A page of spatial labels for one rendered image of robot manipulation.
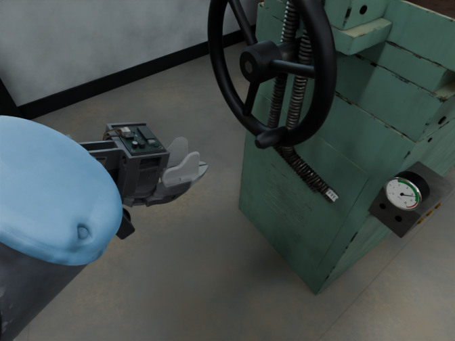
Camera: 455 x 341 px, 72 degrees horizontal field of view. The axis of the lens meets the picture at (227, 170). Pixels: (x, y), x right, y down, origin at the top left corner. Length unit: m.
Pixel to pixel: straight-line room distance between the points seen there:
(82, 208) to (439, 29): 0.51
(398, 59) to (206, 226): 0.91
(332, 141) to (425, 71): 0.24
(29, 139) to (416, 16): 0.51
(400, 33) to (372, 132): 0.18
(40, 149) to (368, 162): 0.60
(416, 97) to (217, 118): 1.24
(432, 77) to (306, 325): 0.83
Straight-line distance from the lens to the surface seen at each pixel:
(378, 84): 0.62
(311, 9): 0.43
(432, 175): 0.72
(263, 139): 0.48
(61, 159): 0.19
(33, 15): 1.76
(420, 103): 0.59
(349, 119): 0.68
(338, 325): 1.17
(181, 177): 0.44
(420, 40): 0.57
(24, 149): 0.18
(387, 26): 0.57
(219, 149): 1.52
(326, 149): 0.75
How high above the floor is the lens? 1.07
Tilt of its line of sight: 48 degrees down
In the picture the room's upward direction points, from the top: 2 degrees clockwise
